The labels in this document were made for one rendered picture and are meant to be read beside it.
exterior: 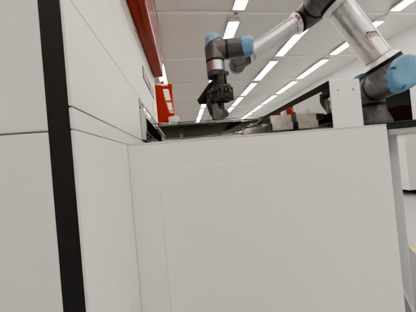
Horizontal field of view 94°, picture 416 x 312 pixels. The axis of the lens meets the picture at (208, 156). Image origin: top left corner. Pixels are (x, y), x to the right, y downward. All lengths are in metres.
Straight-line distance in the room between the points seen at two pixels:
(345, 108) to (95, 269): 0.66
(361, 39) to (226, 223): 0.82
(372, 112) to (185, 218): 0.88
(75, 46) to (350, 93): 0.64
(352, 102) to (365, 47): 0.34
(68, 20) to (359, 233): 0.67
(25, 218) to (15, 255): 0.04
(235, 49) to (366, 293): 0.85
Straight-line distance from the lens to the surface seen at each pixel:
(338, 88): 0.68
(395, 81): 0.96
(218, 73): 0.82
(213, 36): 0.89
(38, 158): 0.27
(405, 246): 1.16
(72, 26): 0.32
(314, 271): 0.58
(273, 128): 0.74
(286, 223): 0.50
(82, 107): 0.28
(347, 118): 0.67
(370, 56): 0.99
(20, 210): 0.28
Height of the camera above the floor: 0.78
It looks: 1 degrees up
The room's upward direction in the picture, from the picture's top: 5 degrees counter-clockwise
